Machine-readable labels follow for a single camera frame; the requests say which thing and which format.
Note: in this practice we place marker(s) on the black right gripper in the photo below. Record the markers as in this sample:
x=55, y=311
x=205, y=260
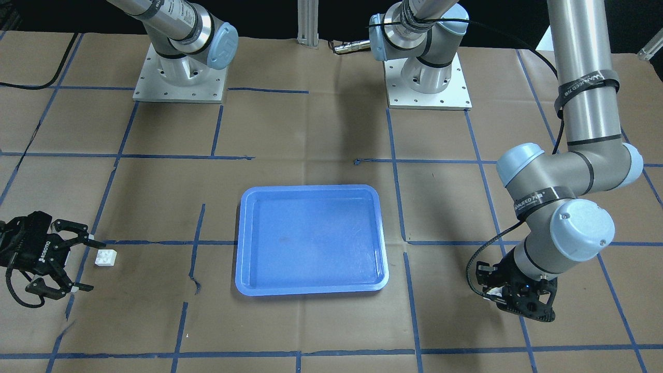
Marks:
x=40, y=249

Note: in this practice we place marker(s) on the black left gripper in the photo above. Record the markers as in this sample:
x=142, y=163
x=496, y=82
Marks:
x=509, y=273

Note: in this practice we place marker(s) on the white toy block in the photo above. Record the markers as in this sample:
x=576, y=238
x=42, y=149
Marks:
x=494, y=294
x=105, y=257

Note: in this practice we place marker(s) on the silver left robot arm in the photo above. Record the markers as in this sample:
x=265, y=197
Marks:
x=547, y=190

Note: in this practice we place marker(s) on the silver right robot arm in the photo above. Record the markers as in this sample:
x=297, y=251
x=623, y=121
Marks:
x=190, y=53

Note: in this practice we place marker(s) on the blue plastic tray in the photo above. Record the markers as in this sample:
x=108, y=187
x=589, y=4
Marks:
x=310, y=239

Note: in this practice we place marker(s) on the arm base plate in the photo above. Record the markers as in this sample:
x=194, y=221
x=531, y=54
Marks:
x=182, y=80
x=413, y=85

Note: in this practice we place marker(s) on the aluminium frame post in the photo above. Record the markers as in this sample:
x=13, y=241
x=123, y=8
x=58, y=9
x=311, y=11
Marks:
x=307, y=16

